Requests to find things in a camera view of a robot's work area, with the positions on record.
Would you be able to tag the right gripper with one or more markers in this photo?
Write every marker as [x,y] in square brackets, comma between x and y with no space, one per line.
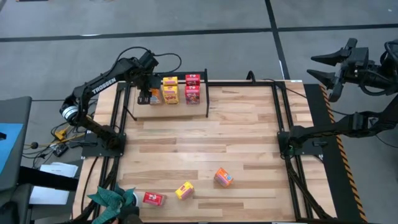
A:
[357,62]

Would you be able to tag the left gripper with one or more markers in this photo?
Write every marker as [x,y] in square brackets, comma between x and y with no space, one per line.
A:
[147,79]

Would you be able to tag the orange Mini Wheats cereal box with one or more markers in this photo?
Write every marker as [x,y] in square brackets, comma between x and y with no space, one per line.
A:
[156,98]
[223,178]

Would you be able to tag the yellow Corn Pops cereal box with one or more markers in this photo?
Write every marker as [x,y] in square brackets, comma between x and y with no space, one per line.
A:
[170,81]
[184,190]
[171,96]

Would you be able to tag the red Froot Loops cereal box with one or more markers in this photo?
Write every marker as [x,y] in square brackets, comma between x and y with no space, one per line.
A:
[192,95]
[153,199]
[192,79]

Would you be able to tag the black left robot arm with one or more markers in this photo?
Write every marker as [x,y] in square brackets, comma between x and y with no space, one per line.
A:
[104,86]

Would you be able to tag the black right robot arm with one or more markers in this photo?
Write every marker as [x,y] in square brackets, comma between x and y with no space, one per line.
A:
[357,124]

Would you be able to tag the white plant pot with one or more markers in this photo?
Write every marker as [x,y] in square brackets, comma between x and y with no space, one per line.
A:
[135,199]

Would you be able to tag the teal cloth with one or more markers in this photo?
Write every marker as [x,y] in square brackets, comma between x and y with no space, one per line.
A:
[109,202]

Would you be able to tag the white paper sheet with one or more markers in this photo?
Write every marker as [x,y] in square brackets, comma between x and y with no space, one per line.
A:
[49,196]
[59,169]

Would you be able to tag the black round plug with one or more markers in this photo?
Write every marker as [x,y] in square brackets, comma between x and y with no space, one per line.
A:
[34,145]

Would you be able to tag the black flat bar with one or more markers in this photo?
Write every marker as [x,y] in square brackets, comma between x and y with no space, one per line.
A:
[46,179]

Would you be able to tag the grey workstation cart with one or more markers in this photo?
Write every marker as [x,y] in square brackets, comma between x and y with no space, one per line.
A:
[12,140]

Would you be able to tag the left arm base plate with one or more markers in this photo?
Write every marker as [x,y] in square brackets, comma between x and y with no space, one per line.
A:
[93,151]

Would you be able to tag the black arched bracket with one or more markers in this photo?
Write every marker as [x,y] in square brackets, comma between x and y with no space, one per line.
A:
[249,73]

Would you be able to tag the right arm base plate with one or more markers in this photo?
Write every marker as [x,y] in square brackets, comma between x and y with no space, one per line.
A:
[311,151]

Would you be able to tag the black metal table frame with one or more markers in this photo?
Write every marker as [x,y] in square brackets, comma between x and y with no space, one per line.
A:
[236,83]

